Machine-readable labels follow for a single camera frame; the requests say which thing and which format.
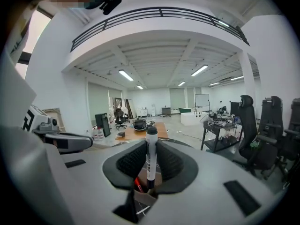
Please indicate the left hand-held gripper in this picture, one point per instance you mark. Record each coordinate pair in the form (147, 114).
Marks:
(35, 121)

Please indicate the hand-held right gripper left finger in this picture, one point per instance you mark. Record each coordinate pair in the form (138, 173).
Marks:
(89, 184)

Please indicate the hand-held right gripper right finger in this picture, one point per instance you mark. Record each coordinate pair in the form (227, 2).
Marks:
(199, 191)

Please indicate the brown pen holder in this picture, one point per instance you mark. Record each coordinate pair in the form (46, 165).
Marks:
(143, 196)

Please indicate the white whiteboard marker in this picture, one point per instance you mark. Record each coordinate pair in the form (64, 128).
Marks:
(151, 153)

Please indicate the red-handled tool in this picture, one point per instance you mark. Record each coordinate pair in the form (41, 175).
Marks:
(138, 184)

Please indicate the group of red-label bottles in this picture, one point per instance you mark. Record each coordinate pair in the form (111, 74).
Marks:
(98, 133)

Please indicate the black monitor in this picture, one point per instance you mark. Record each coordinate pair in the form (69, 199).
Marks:
(103, 124)

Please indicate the small brown box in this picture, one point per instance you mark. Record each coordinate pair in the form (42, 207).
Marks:
(121, 134)

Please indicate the black swivel chair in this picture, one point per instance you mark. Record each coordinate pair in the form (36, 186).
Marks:
(120, 118)

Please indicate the black metal cart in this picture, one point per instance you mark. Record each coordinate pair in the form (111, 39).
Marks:
(219, 135)

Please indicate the leaning picture frames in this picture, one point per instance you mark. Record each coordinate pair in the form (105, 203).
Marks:
(130, 108)

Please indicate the black helmet case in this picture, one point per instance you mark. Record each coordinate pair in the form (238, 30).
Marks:
(140, 125)

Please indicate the white cabinet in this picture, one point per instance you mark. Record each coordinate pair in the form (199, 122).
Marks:
(142, 112)

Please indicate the rectangular wooden desk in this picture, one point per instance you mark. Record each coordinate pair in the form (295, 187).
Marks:
(161, 130)

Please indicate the small green item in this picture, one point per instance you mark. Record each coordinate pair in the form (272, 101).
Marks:
(254, 145)

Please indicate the black office chair with headrest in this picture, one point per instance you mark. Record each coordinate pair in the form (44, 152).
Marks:
(248, 130)

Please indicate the green tub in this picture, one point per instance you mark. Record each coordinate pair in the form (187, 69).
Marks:
(184, 110)

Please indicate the group of ceiling tube lights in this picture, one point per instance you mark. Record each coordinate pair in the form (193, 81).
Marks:
(125, 75)

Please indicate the dark cabinet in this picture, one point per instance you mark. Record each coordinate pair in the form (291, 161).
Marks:
(166, 111)

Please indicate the boxy computer device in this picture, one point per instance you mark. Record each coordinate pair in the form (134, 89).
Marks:
(235, 109)

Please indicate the whiteboard on stand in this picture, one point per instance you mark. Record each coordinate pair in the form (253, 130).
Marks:
(202, 100)

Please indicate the black mesh office chair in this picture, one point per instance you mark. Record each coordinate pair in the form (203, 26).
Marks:
(295, 116)
(273, 118)

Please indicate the black balcony railing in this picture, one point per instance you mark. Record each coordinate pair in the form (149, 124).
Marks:
(159, 13)

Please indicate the black head-worn camera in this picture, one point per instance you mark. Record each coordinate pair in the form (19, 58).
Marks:
(110, 3)

